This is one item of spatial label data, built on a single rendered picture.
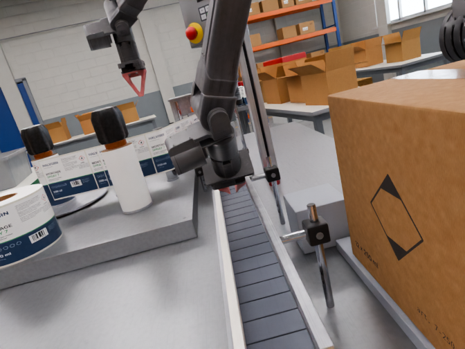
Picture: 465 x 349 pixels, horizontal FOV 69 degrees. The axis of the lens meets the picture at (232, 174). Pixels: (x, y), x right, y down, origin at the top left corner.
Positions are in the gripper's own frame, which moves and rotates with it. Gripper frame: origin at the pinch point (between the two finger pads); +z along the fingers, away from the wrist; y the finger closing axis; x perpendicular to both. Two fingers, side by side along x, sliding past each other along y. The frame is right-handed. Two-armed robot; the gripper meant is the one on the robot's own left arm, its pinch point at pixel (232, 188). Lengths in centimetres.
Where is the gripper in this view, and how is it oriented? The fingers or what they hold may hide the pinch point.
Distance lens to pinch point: 78.1
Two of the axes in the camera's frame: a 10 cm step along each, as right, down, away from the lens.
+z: 1.2, 5.5, 8.3
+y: -9.7, 2.5, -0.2
